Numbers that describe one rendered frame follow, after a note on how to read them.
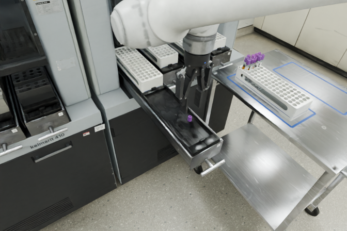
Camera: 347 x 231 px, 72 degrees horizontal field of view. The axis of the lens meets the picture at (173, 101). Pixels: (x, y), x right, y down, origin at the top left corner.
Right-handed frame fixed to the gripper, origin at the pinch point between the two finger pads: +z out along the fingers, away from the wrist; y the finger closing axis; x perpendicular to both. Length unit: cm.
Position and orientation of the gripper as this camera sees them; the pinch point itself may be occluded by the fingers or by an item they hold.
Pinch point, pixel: (191, 101)
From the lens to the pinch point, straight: 80.9
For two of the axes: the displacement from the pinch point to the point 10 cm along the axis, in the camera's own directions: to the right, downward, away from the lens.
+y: -8.3, 3.5, -4.4
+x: 5.6, 5.7, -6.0
